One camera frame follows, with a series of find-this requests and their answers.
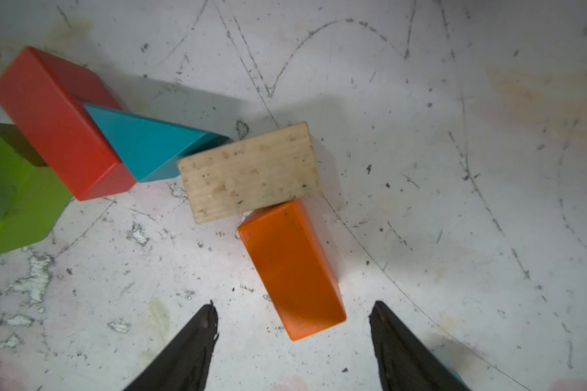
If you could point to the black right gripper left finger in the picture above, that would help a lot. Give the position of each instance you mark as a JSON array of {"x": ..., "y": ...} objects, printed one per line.
[{"x": 185, "y": 362}]

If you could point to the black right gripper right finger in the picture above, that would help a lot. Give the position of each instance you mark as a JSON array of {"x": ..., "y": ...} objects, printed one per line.
[{"x": 404, "y": 363}]

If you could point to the orange rectangular block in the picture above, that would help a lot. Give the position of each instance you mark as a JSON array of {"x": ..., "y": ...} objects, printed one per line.
[{"x": 292, "y": 264}]

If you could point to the natural wood rectangular block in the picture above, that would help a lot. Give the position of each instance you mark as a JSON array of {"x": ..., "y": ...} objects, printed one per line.
[{"x": 251, "y": 174}]

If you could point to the green rectangular block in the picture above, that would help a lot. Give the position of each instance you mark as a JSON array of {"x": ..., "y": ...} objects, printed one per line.
[{"x": 32, "y": 197}]

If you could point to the red rectangular block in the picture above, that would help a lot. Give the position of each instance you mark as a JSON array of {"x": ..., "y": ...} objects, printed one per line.
[{"x": 45, "y": 96}]

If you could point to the teal triangular block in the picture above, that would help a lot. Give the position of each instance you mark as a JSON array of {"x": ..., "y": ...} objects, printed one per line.
[{"x": 148, "y": 147}]

